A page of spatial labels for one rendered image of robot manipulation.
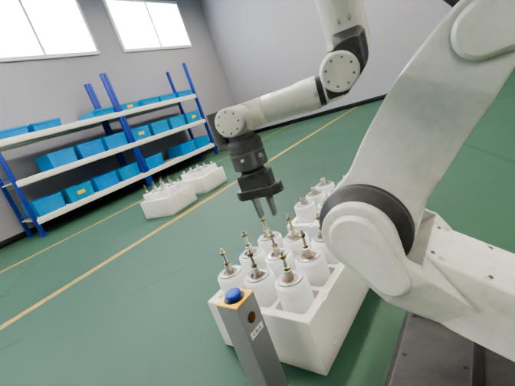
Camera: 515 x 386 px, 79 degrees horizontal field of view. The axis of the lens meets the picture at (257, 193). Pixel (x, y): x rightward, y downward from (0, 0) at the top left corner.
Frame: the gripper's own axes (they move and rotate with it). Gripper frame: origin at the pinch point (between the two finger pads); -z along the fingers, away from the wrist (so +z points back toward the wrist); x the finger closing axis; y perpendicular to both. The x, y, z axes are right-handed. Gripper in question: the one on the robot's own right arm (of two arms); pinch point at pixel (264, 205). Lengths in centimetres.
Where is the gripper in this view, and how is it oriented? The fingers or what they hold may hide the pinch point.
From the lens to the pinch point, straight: 82.3
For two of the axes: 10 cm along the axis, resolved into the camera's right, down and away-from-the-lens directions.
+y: -3.0, 3.6, -8.8
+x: -9.0, 2.0, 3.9
